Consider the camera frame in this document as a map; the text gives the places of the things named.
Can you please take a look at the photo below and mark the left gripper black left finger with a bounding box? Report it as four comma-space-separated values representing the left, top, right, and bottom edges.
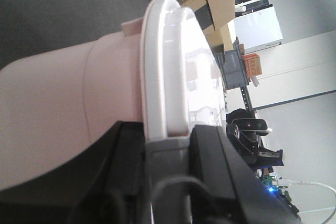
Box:
1, 121, 145, 223

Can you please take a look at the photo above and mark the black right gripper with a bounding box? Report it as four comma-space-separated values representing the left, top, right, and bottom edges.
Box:
226, 109, 284, 166

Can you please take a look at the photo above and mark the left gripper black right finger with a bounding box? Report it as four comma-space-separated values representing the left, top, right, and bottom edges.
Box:
188, 125, 301, 223

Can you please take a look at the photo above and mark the grey storage crate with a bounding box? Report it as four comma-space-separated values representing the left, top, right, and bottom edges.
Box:
211, 38, 249, 90

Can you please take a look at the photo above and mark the orange cardboard box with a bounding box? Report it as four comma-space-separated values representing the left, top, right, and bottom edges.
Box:
243, 53, 263, 78

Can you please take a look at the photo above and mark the white cable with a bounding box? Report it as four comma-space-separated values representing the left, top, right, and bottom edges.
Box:
278, 179, 336, 224

